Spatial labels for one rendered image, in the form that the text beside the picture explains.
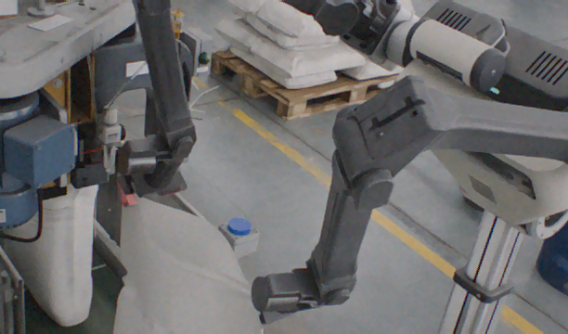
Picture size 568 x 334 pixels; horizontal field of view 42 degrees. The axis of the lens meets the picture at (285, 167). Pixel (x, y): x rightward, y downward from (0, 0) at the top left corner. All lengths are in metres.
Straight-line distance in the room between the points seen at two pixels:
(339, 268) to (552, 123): 0.38
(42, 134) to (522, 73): 0.80
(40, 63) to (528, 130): 0.79
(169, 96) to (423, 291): 2.09
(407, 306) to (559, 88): 2.03
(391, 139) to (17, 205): 0.80
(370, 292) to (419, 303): 0.21
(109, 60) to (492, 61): 0.80
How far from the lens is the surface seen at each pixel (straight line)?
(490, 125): 0.89
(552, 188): 1.33
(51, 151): 1.31
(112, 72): 1.61
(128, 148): 1.47
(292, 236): 3.40
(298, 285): 1.20
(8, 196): 1.40
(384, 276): 3.29
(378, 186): 0.84
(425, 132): 0.80
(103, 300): 2.37
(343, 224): 0.99
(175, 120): 1.41
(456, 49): 1.20
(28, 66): 1.28
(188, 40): 1.72
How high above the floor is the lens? 1.92
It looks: 29 degrees down
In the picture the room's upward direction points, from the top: 10 degrees clockwise
